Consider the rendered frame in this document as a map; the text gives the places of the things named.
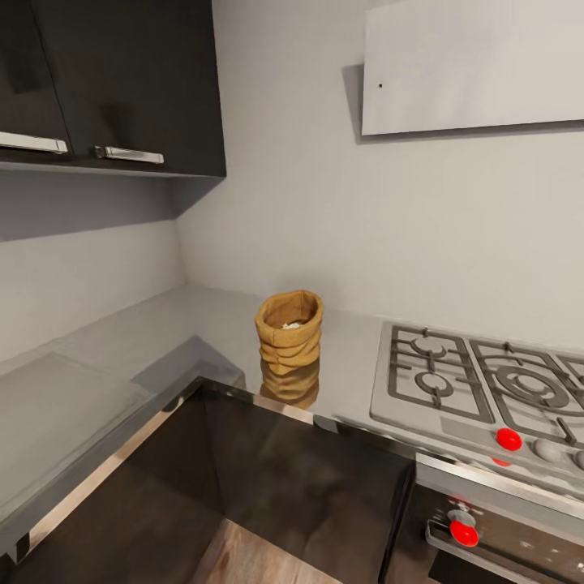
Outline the popcorn bag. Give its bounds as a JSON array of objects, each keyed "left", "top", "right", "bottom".
[{"left": 255, "top": 290, "right": 324, "bottom": 376}]

